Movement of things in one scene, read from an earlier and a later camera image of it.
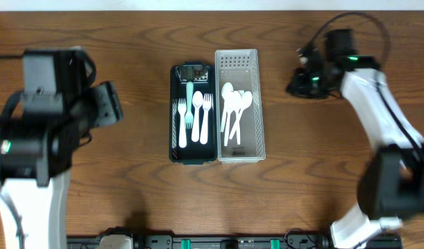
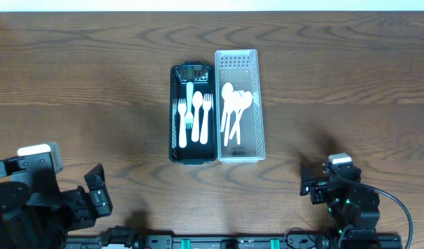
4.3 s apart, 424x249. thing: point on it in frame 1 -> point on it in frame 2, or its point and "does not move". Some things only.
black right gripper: (295, 86) -> (319, 186)
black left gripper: (103, 100) -> (80, 216)
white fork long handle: (207, 105) does not move
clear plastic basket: (241, 124) does not move
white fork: (182, 140) does not move
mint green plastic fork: (189, 115) does not move
